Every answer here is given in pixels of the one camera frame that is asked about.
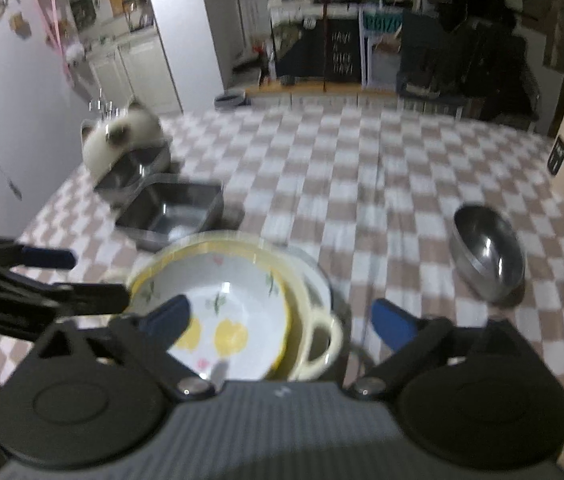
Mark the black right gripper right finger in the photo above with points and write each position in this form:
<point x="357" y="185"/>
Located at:
<point x="416" y="344"/>

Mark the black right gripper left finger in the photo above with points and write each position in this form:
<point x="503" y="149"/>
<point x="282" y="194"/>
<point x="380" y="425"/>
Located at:
<point x="146" y="340"/>

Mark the floral white yellow plate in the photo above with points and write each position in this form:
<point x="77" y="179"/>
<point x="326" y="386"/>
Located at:
<point x="240" y="305"/>

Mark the cream two-handled ceramic bowl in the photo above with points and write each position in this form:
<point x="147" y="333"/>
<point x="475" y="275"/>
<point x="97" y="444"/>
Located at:
<point x="315" y="337"/>

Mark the round stainless steel bowl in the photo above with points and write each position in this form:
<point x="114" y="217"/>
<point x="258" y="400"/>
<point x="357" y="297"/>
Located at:
<point x="487" y="253"/>

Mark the square black metal tray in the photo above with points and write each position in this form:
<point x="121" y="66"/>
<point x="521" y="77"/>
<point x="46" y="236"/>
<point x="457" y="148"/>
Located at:
<point x="166" y="209"/>

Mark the checkered beige white tablecloth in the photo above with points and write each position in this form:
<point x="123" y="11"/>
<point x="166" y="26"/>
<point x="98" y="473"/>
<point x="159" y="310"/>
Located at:
<point x="371" y="197"/>

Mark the white cat-shaped ceramic lid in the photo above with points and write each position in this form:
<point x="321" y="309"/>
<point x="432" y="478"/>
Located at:
<point x="103" y="143"/>

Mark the grey pet bowl on floor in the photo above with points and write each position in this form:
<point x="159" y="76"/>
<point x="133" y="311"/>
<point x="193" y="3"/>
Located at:
<point x="231" y="99"/>

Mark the white low cabinet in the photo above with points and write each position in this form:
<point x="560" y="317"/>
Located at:
<point x="322" y="94"/>

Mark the white kitchen cabinet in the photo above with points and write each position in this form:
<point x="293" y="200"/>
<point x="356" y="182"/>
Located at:
<point x="135" y="66"/>

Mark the white framed panel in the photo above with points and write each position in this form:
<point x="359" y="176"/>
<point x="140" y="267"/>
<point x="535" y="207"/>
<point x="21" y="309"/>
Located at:
<point x="382" y="61"/>

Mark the black have a nice day sign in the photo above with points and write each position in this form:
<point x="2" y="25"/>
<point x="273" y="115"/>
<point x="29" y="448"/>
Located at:
<point x="329" y="50"/>

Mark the teal license plate sign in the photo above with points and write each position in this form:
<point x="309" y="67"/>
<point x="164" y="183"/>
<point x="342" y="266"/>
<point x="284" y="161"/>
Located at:
<point x="381" y="22"/>

